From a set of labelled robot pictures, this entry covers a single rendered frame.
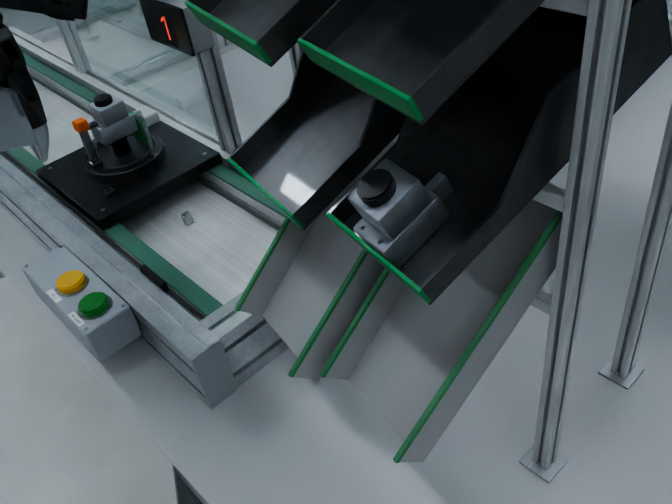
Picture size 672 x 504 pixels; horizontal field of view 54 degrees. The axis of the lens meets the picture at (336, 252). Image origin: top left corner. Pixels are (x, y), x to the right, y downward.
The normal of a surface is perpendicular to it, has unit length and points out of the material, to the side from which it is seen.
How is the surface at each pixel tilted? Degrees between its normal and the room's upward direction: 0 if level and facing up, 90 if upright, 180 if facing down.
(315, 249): 45
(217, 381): 90
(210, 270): 0
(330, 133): 25
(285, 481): 0
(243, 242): 0
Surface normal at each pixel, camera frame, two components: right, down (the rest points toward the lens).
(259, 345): 0.68, 0.41
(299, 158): -0.46, -0.50
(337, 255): -0.67, -0.22
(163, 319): -0.12, -0.75
